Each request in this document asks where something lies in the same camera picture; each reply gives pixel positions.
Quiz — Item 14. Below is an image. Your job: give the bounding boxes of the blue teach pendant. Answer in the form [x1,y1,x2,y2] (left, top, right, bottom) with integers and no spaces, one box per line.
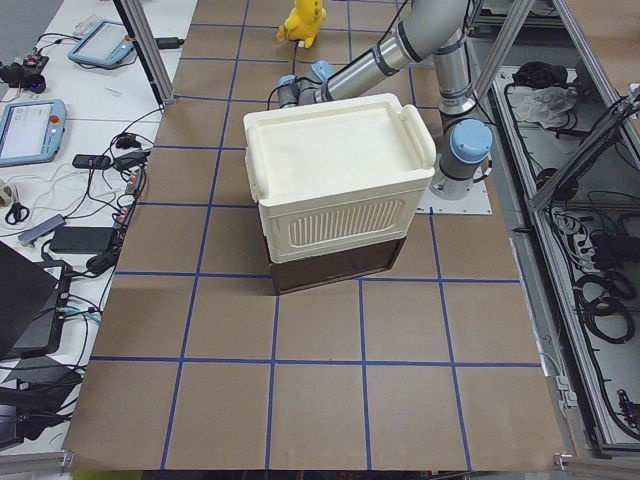
[1,99,67,168]
[67,20,134,70]

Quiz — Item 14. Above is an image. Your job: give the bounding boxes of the black laptop computer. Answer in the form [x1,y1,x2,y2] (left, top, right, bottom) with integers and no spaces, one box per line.
[1,244,71,360]

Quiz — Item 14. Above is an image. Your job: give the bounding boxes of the black power brick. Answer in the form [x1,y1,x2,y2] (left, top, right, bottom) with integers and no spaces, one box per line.
[49,226,113,254]

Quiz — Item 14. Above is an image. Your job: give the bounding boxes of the cream plastic storage box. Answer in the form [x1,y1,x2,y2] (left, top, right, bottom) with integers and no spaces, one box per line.
[243,94,436,263]

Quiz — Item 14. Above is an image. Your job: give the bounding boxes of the aluminium frame post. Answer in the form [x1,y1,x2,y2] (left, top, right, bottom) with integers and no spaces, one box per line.
[113,0,175,107]

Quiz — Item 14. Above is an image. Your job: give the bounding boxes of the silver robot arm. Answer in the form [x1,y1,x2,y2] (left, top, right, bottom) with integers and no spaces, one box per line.
[275,1,493,201]

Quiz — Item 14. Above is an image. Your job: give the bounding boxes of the yellow plush dinosaur toy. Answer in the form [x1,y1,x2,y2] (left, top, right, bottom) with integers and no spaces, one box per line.
[276,0,327,49]

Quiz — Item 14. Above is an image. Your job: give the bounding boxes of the crumpled white cloth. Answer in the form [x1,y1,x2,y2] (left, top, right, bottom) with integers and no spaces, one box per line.
[514,86,577,129]

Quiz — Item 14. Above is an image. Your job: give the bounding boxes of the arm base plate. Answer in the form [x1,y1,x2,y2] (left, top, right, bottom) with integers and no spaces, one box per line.
[416,168,493,216]

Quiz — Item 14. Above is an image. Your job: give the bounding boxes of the black handled scissors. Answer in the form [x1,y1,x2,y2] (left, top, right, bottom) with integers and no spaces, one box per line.
[4,202,30,226]

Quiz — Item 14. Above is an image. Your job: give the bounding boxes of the dark brown wooden drawer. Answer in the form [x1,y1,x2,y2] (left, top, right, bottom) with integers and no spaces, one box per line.
[267,237,407,295]

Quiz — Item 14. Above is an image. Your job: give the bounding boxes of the aluminium side frame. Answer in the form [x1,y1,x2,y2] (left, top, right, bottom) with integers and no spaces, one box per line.
[469,1,639,469]

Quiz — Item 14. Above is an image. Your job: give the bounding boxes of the blue teach pendant upper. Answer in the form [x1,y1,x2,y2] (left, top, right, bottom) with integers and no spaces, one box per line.
[67,20,134,70]

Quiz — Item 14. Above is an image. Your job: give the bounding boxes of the blue teach pendant lower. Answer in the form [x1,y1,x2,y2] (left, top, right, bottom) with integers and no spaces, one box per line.
[1,99,67,168]

